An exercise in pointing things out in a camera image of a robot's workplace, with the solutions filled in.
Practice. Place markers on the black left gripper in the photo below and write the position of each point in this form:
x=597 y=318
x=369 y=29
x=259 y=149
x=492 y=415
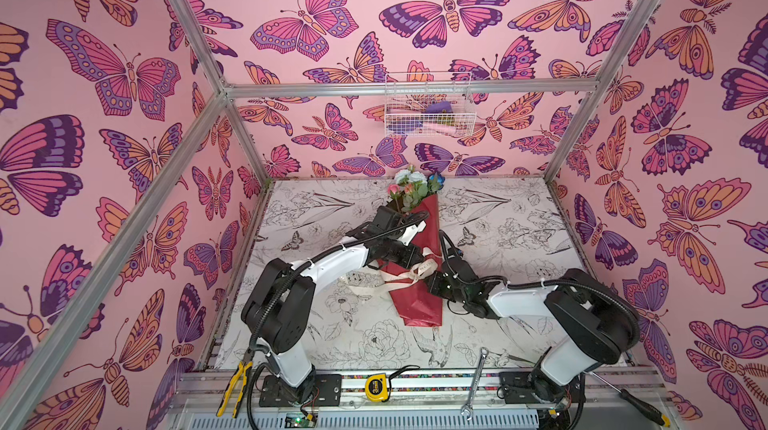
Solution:
x=409 y=261

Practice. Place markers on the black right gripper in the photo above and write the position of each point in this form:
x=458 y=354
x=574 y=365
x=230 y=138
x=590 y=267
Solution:
x=442 y=274

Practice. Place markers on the cream satin ribbon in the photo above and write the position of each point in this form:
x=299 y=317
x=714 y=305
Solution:
x=373 y=282

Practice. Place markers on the dark red wrapping paper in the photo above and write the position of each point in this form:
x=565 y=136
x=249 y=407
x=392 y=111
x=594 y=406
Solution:
x=409 y=291

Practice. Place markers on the white fake rose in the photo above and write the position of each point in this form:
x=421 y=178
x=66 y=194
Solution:
x=405 y=204

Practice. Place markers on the blue fake rose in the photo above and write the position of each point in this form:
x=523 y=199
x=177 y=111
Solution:
x=435 y=183

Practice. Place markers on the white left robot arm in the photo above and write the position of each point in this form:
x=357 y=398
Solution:
x=278 y=308

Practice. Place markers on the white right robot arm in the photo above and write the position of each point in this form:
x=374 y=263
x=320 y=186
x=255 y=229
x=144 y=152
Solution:
x=599 y=325

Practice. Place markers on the silver combination wrench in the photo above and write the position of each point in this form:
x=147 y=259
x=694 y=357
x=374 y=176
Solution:
x=467 y=410

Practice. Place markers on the yellow tape measure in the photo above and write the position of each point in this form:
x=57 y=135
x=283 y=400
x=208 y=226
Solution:
x=377 y=388

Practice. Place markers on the green circuit board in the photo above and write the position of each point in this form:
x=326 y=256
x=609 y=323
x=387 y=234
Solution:
x=300 y=420

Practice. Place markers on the black yellow screwdriver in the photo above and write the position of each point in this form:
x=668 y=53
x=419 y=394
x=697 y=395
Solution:
x=645 y=409

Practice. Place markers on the white wire basket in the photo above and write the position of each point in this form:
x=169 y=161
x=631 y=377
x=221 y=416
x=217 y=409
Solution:
x=449 y=115

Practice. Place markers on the yellow handled pliers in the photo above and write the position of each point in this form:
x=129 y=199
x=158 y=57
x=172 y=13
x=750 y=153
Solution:
x=237 y=382

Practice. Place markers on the aluminium frame crossbar back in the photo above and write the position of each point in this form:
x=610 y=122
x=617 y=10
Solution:
x=384 y=88

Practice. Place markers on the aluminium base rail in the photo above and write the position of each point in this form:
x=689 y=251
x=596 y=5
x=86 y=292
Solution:
x=447 y=390

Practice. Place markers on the aluminium frame post right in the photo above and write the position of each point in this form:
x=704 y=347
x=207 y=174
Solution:
x=637 y=19

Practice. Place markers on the aluminium frame post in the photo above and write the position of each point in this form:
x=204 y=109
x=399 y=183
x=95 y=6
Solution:
x=188 y=14
x=637 y=19

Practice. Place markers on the aluminium frame post left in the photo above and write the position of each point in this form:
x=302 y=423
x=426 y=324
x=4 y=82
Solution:
x=188 y=14

